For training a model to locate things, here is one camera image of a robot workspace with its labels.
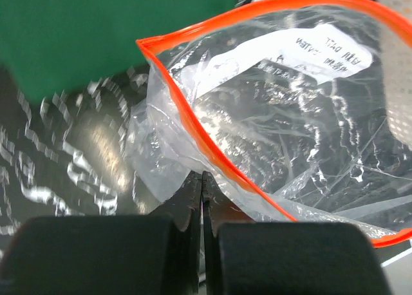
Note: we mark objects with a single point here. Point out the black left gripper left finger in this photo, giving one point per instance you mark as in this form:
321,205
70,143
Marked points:
156,253

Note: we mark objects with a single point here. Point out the clear zip top bag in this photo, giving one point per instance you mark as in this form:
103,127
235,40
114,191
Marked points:
282,102

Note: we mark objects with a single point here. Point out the folded green cloth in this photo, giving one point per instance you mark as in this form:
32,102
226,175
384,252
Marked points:
51,46

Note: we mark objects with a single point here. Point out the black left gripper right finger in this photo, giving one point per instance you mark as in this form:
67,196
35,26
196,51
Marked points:
247,257

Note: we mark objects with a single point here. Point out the white perforated tray basket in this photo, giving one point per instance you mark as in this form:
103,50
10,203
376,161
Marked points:
396,67

